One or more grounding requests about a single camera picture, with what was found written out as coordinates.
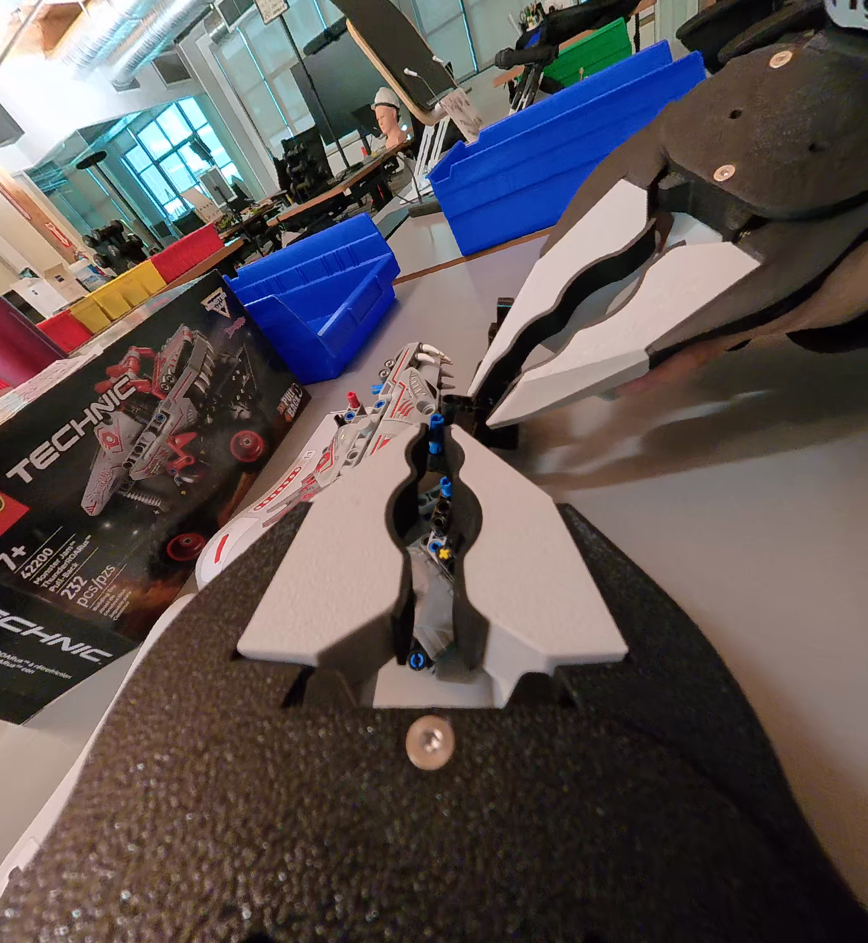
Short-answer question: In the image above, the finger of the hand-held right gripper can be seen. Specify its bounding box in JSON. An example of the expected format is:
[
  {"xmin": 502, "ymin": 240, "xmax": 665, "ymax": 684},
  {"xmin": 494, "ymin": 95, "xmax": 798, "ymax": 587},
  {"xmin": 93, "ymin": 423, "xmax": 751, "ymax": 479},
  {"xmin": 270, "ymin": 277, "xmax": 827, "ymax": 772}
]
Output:
[
  {"xmin": 485, "ymin": 239, "xmax": 765, "ymax": 430},
  {"xmin": 467, "ymin": 179, "xmax": 663, "ymax": 400}
]

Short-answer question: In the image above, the yellow storage bin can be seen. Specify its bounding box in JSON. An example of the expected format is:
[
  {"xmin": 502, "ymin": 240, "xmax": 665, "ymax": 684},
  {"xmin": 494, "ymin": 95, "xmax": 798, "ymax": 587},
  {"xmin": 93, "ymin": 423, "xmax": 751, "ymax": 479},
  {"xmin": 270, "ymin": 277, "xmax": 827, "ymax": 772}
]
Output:
[{"xmin": 73, "ymin": 261, "xmax": 162, "ymax": 333}]

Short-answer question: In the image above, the black toy set box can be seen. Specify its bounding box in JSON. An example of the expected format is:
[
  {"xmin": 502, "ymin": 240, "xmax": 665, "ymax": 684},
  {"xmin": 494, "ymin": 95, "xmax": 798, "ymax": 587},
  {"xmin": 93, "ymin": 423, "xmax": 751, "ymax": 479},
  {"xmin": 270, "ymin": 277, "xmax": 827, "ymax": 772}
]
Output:
[{"xmin": 0, "ymin": 269, "xmax": 313, "ymax": 726}]

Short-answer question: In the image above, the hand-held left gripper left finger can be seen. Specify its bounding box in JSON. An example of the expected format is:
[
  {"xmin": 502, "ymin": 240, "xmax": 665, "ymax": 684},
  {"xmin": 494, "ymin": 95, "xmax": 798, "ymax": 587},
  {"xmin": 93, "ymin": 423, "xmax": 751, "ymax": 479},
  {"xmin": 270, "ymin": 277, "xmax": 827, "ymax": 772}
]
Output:
[{"xmin": 236, "ymin": 426, "xmax": 431, "ymax": 675}]

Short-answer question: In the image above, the grey red toy truck model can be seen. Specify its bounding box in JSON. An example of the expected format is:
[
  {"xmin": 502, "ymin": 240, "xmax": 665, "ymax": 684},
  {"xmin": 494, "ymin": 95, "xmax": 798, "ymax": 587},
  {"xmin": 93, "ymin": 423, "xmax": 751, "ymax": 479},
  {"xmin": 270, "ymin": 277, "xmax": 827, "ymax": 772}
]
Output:
[{"xmin": 297, "ymin": 340, "xmax": 523, "ymax": 675}]

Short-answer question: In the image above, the white instruction booklet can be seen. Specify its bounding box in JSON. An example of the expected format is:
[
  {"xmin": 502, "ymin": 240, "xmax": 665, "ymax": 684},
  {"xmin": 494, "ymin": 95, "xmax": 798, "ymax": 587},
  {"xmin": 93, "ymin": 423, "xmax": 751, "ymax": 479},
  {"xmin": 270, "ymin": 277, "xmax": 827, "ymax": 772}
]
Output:
[{"xmin": 0, "ymin": 409, "xmax": 379, "ymax": 937}]

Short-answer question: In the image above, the maroon container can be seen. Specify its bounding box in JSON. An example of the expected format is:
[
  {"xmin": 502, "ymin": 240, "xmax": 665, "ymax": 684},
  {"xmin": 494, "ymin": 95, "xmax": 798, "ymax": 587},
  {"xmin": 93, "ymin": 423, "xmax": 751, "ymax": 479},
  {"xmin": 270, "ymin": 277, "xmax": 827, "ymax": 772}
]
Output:
[{"xmin": 0, "ymin": 295, "xmax": 70, "ymax": 391}]

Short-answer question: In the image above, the wooden instruction board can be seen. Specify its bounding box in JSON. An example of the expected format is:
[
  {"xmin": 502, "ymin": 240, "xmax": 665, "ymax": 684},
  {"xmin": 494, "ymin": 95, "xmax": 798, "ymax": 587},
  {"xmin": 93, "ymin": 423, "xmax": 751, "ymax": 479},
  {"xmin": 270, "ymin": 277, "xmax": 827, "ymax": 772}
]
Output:
[{"xmin": 328, "ymin": 0, "xmax": 484, "ymax": 144}]

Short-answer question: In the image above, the black monitor screen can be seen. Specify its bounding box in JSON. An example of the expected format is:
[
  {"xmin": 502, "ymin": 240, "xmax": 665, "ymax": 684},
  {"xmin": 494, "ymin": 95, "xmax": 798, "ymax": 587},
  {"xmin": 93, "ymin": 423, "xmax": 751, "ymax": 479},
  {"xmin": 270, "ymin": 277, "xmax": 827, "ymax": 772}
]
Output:
[{"xmin": 290, "ymin": 40, "xmax": 387, "ymax": 144}]

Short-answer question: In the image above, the green bin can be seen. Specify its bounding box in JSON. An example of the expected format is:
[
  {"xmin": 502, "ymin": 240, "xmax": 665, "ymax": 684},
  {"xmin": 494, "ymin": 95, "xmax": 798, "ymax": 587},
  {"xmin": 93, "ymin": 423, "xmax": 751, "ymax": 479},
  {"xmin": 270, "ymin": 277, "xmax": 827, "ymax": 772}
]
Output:
[{"xmin": 544, "ymin": 16, "xmax": 635, "ymax": 91}]

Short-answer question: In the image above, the blue storage bin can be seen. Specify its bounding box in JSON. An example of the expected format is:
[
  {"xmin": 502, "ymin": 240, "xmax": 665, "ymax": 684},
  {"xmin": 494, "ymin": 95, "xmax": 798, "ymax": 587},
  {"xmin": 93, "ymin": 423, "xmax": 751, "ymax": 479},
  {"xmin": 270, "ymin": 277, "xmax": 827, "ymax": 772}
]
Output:
[
  {"xmin": 224, "ymin": 214, "xmax": 399, "ymax": 386},
  {"xmin": 428, "ymin": 40, "xmax": 707, "ymax": 257}
]

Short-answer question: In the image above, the red storage bin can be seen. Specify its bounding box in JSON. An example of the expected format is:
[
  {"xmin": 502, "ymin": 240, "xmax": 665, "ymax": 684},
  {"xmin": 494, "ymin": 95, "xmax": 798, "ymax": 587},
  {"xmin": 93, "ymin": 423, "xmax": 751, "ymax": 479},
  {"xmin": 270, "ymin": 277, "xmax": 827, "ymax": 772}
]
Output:
[{"xmin": 135, "ymin": 223, "xmax": 224, "ymax": 284}]

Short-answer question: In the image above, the mannequin head with white helmet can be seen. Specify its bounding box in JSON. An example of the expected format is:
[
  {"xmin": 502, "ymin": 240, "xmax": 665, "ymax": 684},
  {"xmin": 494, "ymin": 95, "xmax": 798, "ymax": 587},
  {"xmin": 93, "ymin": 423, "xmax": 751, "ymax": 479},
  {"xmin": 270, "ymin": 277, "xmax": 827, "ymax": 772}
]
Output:
[{"xmin": 369, "ymin": 87, "xmax": 410, "ymax": 144}]

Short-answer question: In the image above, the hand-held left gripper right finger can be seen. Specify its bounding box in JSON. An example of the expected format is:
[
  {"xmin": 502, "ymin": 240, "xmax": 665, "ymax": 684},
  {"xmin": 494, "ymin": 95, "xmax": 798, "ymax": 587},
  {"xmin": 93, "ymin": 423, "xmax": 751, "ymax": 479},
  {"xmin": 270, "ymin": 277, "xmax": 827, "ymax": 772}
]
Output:
[{"xmin": 434, "ymin": 426, "xmax": 630, "ymax": 708}]

